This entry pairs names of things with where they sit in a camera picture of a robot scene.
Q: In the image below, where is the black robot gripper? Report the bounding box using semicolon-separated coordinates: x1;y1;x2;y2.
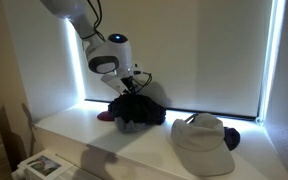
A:
100;63;144;95

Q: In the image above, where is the light grey baseball cap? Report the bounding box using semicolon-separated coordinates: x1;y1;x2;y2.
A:
171;113;235;177

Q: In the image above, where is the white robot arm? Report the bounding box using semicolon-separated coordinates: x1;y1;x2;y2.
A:
40;0;144;95

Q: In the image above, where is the maroon baseball cap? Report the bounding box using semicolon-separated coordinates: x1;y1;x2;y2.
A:
97;111;114;122

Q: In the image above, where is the white roller blind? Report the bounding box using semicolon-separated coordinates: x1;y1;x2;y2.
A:
71;0;274;118

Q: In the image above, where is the black cloth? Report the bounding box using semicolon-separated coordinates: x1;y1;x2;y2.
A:
108;94;166;125

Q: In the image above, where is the grey blue cap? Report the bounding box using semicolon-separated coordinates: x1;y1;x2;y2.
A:
114;117;147;133

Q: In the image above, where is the dark blue cap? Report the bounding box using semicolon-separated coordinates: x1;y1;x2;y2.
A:
224;127;240;151

